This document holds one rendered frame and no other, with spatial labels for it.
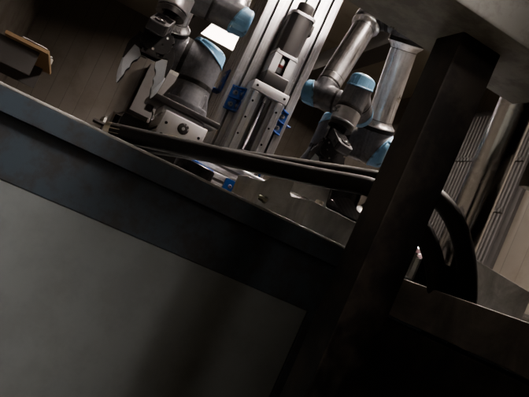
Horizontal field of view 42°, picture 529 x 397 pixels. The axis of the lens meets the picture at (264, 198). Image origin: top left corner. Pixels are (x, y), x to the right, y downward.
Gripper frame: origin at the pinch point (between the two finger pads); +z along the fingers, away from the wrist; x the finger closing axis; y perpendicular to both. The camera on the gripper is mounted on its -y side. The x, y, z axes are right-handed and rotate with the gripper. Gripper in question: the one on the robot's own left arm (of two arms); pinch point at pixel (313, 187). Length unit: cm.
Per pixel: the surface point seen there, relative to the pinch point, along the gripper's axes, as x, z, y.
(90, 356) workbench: 42, 56, -60
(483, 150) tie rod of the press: 6, 0, -79
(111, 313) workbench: 43, 49, -60
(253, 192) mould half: 19.3, 12.7, -18.3
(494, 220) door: -252, -120, 286
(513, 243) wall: -258, -105, 261
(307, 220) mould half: 16, 18, -51
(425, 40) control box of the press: 28, -2, -93
